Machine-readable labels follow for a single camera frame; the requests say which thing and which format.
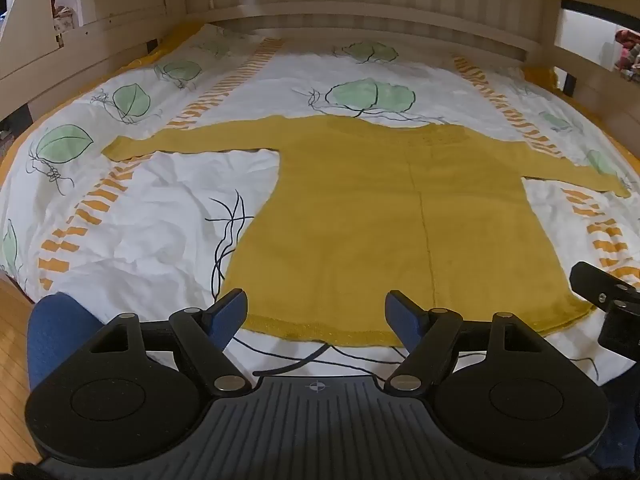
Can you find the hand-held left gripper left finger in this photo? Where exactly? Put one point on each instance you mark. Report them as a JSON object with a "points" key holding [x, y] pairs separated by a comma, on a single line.
{"points": [[227, 317]]}

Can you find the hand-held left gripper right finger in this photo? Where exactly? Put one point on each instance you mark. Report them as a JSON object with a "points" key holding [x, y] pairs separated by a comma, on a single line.
{"points": [[402, 317]]}

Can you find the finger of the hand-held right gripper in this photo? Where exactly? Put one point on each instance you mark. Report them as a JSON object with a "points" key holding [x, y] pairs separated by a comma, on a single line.
{"points": [[595, 282]]}

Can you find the yellow knitted sweater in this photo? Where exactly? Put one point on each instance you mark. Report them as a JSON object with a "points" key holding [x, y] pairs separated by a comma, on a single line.
{"points": [[350, 220]]}

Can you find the white leaf-print bed cover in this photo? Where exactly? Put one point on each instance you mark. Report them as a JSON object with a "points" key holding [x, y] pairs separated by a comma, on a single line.
{"points": [[150, 220]]}

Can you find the person's blue trouser leg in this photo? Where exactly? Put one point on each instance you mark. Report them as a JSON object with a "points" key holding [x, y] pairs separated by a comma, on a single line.
{"points": [[55, 330]]}

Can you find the pile of colourful items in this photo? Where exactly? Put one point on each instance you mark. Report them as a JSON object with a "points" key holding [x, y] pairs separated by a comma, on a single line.
{"points": [[627, 55]]}

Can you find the black trim strip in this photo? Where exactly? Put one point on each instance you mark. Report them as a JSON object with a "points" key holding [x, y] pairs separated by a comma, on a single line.
{"points": [[600, 12]]}

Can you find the floral patterned item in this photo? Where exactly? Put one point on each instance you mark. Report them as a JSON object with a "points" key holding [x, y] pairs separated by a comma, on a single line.
{"points": [[64, 17]]}

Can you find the wooden bed frame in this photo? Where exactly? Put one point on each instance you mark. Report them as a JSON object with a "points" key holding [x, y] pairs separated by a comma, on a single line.
{"points": [[350, 0]]}

